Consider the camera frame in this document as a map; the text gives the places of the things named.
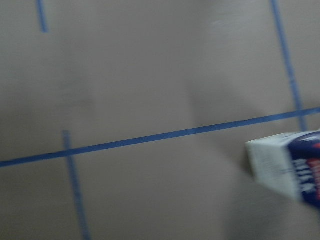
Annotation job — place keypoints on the blue milk carton green cap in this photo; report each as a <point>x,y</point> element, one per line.
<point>289,164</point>

